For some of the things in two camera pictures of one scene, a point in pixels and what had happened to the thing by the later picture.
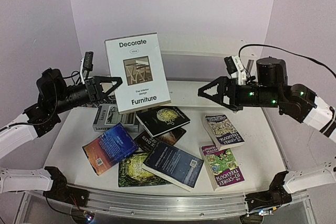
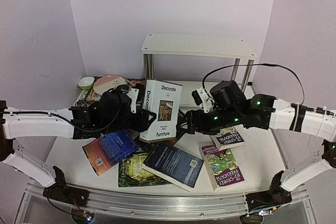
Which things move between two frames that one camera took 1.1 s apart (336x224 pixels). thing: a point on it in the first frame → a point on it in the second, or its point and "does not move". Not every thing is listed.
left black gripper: [97, 82] → [144, 124]
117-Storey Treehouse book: [222, 167] does not move
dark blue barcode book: [175, 166] does not move
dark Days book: [148, 143] does not move
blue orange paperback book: [109, 148] does not move
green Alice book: [132, 172] does not move
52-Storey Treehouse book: [222, 131] does not move
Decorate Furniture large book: [137, 60] → [164, 99]
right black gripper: [230, 94] → [194, 120]
